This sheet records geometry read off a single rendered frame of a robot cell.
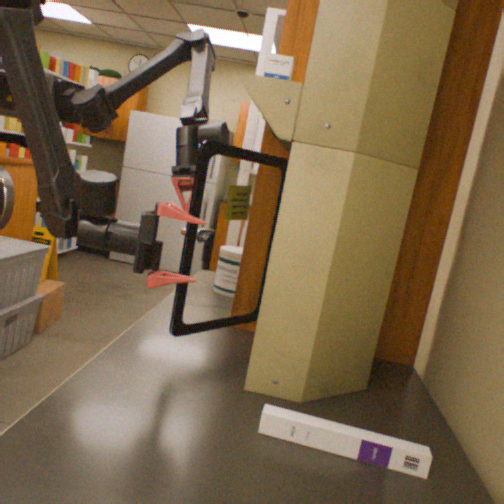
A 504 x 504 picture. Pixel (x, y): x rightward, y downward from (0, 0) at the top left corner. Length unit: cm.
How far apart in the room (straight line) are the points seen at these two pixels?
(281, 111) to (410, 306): 65
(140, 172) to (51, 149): 519
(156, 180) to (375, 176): 517
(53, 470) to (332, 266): 55
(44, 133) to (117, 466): 53
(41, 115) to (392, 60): 60
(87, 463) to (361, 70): 73
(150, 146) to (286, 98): 519
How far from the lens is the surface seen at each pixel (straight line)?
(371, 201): 96
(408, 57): 101
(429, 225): 131
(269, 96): 92
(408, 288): 133
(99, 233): 86
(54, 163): 91
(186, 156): 122
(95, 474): 71
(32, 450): 76
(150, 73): 161
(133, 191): 612
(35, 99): 93
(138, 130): 612
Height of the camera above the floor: 134
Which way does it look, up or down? 9 degrees down
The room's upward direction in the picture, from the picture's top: 11 degrees clockwise
